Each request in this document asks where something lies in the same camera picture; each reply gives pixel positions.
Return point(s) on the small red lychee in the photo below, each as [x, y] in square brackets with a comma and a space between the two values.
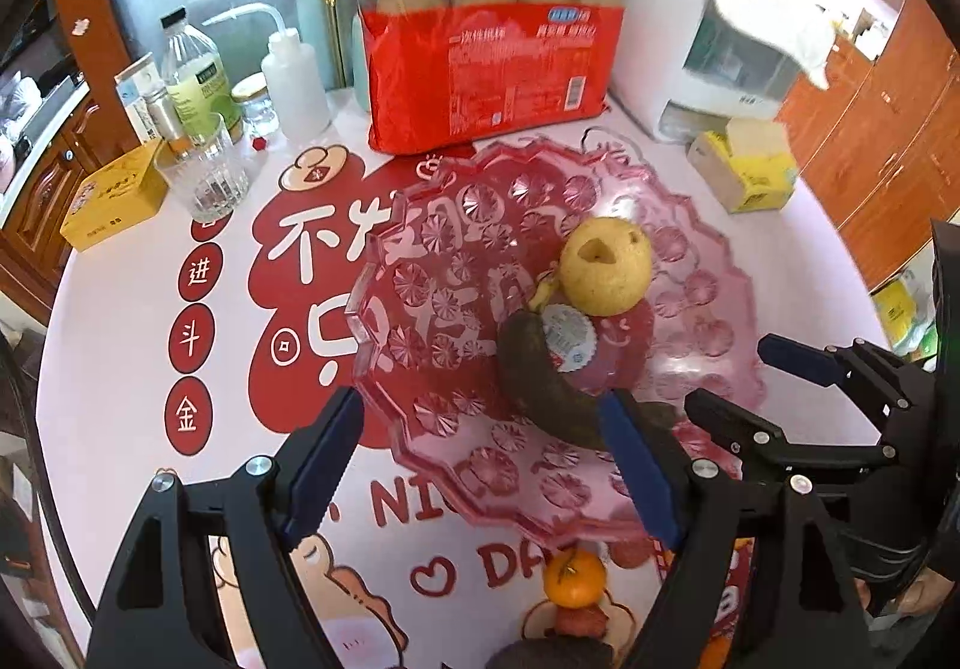
[584, 622]

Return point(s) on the white appliance with cloth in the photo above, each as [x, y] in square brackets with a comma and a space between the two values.
[683, 67]

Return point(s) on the yellow tea tin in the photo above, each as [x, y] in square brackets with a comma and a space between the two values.
[118, 196]

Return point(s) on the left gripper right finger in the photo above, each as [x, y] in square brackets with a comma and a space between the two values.
[801, 608]

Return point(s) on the yellow pear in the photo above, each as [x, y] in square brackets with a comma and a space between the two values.
[606, 266]

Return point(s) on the clear drinking glass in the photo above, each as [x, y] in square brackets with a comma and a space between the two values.
[207, 177]

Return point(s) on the clear bottle green label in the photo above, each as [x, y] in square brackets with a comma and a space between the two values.
[196, 80]

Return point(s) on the yellow tissue box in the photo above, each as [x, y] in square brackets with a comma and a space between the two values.
[748, 165]

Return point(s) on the pink glass fruit bowl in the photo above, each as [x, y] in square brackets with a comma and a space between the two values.
[462, 274]

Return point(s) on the white squeeze wash bottle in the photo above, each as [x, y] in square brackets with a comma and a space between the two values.
[289, 75]

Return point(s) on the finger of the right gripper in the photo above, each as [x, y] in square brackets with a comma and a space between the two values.
[765, 451]
[814, 361]

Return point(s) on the small orange mandarin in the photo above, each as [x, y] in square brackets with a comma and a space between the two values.
[575, 579]

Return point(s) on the wooden cabinet right side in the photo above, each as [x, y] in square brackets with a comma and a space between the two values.
[879, 147]

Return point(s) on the dark avocado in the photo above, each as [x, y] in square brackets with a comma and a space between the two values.
[554, 653]

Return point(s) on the small white carton box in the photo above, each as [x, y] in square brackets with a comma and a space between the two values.
[139, 88]

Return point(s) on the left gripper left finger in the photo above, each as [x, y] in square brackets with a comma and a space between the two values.
[159, 606]

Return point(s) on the small glass jar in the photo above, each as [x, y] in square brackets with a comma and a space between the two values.
[257, 108]

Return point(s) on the red paper cup package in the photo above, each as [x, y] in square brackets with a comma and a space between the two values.
[448, 71]

